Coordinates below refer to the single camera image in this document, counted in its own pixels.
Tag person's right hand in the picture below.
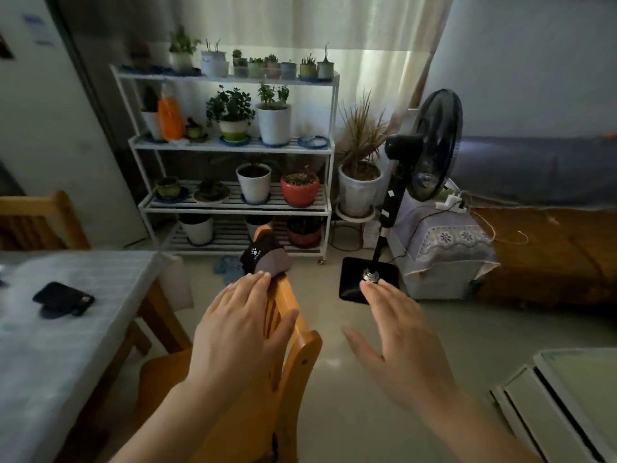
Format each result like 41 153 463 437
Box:
341 279 460 411

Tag person's left hand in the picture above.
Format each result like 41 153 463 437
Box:
185 272 300 406

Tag person's left forearm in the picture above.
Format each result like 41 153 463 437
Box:
110 380 242 463

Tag person's right forearm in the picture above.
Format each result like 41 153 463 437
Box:
415 385 544 463

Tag wooden chair with slatted back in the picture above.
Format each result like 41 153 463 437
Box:
137 225 323 463

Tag grey cloth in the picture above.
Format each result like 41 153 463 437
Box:
255 247 293 278

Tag black paw-print sock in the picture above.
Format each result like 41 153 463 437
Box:
241 234 272 275

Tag blue cloth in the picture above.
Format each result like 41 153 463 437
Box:
213 255 246 287

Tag dark plant in red pot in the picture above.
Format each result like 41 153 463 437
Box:
287 217 323 249

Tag round plant stand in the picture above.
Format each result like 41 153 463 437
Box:
334 204 377 252

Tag box with lace cloth cover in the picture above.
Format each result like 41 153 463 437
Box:
388 180 500 301

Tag white pot with black rim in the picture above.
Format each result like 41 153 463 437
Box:
179 214 214 246

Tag succulents in red pot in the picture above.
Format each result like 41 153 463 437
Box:
281 171 321 208

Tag white pot with soil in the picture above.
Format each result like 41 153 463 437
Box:
236 162 272 205

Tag plant in dark shallow dish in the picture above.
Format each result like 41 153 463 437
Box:
194 178 231 204

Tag spiky plant in large white pot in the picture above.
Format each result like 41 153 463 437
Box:
336 91 393 218

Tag white power adapter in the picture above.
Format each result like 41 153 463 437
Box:
435 190 469 214

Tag plant in green bowl pot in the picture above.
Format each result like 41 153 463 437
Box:
155 177 183 201

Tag white metal plant shelf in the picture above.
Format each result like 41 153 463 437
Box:
110 64 340 266

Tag plant in tall white pot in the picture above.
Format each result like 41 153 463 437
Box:
255 83 293 146

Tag brown mat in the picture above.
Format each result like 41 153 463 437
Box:
470 206 617 315

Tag black standing fan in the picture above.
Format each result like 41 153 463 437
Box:
339 89 464 305

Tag white appliance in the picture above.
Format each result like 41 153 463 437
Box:
489 348 617 463

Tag small plant in green pot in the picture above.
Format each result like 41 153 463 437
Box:
185 118 209 143

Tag black phone case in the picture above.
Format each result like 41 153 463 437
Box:
33 282 95 320

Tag white striped tablecloth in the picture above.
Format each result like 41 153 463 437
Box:
0 250 194 463

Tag leafy plant in green-rimmed pot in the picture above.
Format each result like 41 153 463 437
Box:
206 86 256 144

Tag orange plastic bag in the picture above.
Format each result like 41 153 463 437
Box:
158 89 186 141

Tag sofa with grey-blue cover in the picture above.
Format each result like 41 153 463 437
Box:
452 134 617 211

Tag cactus in white pot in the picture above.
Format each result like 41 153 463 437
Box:
141 86 163 140

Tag row of small potted plants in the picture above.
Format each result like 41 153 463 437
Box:
129 25 336 83

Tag sheer white curtain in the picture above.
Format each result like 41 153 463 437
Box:
159 0 457 140

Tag white refrigerator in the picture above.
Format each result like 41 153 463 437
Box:
0 0 148 249

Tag blue paper note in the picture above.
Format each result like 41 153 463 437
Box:
22 14 57 47

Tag thin pale cable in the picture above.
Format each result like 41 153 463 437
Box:
470 209 529 245

